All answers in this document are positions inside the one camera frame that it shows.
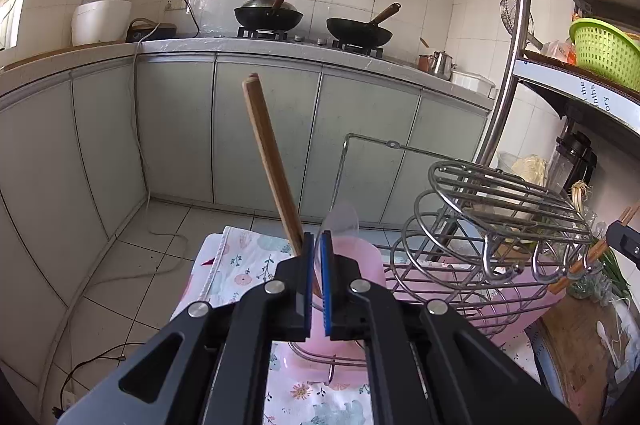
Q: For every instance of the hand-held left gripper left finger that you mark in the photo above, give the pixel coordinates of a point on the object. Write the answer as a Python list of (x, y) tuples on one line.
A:
[(307, 275)]

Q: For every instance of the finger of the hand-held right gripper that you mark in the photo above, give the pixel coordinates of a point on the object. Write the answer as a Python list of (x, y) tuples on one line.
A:
[(625, 242)]

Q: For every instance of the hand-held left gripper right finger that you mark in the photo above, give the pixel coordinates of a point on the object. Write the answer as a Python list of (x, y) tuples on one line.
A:
[(327, 285)]

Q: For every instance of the tall pink plastic cup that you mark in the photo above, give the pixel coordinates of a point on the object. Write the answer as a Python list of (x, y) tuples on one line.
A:
[(360, 265)]

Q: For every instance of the wooden chopstick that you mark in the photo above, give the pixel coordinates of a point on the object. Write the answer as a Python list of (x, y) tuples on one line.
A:
[(270, 155), (585, 260)]

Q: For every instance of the green onions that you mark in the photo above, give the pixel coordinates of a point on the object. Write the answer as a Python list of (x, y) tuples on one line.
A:
[(612, 270)]

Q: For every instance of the floral printed cloth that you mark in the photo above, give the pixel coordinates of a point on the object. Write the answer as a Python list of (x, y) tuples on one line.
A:
[(235, 265)]

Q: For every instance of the white plastic spoon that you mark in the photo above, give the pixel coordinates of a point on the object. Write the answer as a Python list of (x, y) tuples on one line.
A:
[(607, 345)]

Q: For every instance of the napa cabbage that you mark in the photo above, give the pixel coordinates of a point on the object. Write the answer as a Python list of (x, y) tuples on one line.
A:
[(527, 170)]

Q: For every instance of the wide pink plastic cup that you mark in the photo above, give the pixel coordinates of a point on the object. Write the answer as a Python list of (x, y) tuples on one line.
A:
[(520, 310)]

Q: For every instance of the metal shelf rack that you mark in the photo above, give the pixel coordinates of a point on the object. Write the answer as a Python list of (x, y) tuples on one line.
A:
[(575, 95)]

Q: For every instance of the green plastic basket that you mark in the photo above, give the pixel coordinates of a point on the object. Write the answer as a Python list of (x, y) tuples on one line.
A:
[(605, 50)]

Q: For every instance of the orange plastic bag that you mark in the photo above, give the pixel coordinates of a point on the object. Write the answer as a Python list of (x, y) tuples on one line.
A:
[(560, 52)]

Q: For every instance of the white container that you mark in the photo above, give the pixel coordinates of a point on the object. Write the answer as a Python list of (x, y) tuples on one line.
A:
[(472, 82)]

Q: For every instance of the gas stove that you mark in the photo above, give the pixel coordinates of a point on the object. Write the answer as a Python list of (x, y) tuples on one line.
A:
[(300, 40)]

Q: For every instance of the grey kitchen cabinets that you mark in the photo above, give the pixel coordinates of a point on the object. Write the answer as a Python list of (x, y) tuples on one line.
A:
[(100, 145)]

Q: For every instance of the copper pot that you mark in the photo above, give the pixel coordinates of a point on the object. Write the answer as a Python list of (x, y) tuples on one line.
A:
[(425, 57)]

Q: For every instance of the small steel pot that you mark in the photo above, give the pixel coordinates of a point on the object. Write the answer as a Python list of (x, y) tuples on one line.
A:
[(442, 62)]

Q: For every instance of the metal strainer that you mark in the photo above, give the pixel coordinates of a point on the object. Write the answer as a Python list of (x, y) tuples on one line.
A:
[(515, 15)]

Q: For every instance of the black wok with lid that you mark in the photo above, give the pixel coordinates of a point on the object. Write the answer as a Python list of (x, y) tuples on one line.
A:
[(267, 15)]

